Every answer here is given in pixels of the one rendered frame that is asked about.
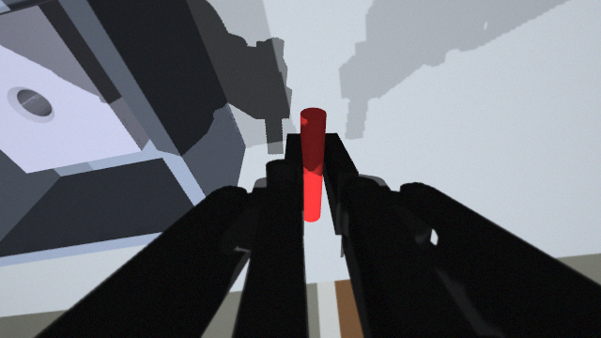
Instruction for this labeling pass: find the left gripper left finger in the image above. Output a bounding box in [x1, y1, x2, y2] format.
[34, 133, 309, 338]

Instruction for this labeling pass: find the grey open box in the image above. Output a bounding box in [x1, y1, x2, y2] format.
[0, 0, 246, 267]

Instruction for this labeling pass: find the grey square plate with hole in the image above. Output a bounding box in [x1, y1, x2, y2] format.
[0, 0, 149, 173]

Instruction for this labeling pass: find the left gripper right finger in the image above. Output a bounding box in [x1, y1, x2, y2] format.
[323, 133, 601, 338]

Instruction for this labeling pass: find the red cylindrical peg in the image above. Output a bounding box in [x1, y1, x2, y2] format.
[300, 107, 327, 223]

